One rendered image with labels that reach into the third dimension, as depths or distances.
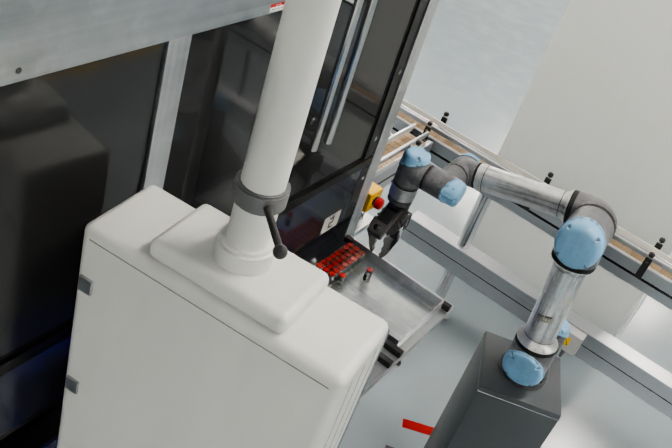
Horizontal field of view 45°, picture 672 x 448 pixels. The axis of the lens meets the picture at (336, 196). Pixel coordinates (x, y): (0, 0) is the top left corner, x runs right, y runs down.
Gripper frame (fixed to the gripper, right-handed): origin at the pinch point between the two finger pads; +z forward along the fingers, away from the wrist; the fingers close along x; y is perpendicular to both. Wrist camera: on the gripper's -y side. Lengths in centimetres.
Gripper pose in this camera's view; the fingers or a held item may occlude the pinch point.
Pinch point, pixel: (375, 252)
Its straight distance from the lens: 240.4
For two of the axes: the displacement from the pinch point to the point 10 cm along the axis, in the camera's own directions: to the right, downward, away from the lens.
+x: -7.7, -5.2, 3.6
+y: 5.7, -3.3, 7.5
